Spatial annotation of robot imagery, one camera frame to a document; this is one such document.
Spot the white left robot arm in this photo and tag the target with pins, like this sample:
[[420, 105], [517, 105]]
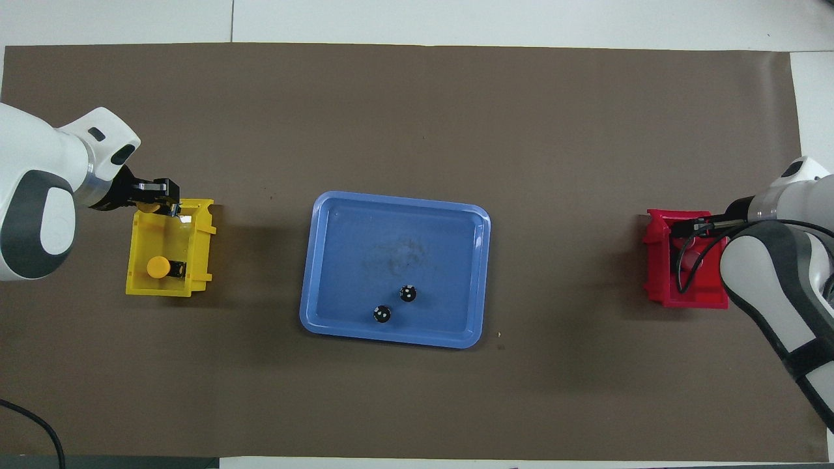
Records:
[[32, 163]]

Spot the red push button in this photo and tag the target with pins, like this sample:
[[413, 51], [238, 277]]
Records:
[[692, 242], [694, 258]]

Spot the blue plastic tray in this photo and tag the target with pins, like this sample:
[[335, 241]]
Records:
[[352, 260]]

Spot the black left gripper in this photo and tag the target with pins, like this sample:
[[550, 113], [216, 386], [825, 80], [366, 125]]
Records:
[[117, 192]]

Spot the red plastic bin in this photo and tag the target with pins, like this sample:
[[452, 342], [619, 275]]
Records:
[[697, 301]]

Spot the brown paper table mat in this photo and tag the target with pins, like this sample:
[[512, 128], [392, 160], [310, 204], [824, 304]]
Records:
[[417, 117]]

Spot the yellow plastic bin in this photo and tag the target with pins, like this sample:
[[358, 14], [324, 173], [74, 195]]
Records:
[[156, 288]]

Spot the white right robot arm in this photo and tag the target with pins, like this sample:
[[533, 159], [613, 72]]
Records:
[[762, 273]]

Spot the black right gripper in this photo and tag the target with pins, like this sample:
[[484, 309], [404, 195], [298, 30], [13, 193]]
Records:
[[736, 212]]

